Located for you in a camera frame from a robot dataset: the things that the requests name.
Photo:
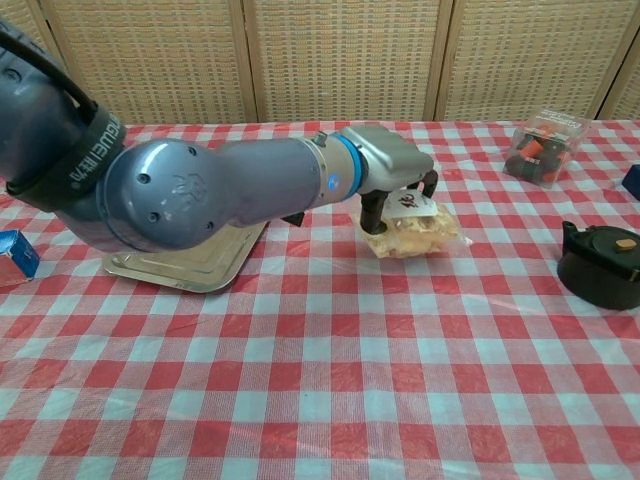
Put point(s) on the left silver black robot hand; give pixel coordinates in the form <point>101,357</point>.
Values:
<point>395,160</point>

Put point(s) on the clear plastic bag of snacks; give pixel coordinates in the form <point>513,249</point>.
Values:
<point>415,235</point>

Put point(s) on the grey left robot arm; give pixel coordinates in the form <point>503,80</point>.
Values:
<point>175,190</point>

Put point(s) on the stainless steel rectangular tray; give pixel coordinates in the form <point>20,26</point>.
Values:
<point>200,265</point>

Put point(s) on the woven bamboo folding screen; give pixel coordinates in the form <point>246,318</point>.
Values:
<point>350,60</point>

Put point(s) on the clear box of orange black parts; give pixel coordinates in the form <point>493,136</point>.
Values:
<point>542,150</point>

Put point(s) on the black round teapot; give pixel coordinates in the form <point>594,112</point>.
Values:
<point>600,265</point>

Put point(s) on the red white checkered tablecloth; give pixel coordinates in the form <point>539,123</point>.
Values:
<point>320,380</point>

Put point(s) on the dark blue box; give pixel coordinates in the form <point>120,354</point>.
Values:
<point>633,182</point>

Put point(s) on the blue and red small carton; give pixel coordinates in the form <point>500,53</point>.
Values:
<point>15,257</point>

